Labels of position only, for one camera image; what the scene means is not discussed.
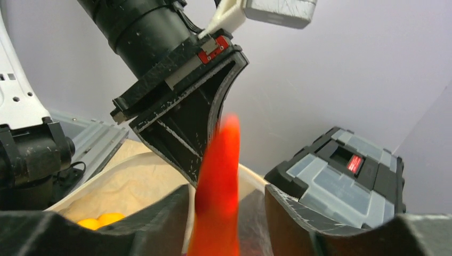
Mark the clear zip top bag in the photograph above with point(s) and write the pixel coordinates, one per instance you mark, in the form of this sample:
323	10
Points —
144	179

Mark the red toy chili pepper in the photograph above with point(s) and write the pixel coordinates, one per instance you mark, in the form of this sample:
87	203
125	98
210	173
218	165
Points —
215	226

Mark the black plastic toolbox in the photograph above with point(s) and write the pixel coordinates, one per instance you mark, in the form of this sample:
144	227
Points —
344	177

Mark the aluminium frame rail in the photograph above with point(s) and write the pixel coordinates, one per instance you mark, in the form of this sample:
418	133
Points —
95	141

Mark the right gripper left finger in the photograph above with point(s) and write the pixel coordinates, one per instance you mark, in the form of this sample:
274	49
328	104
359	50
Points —
158	229

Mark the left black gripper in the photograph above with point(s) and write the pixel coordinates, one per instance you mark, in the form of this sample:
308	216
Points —
190	83

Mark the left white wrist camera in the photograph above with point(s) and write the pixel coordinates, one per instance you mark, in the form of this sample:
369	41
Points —
268	12

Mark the yellow toy bell pepper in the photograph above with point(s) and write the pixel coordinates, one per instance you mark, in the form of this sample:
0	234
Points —
101	221

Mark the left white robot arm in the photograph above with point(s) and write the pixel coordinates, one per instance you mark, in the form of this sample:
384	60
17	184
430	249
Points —
34	147

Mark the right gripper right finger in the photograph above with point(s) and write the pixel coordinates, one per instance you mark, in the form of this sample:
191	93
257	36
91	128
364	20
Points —
295	229

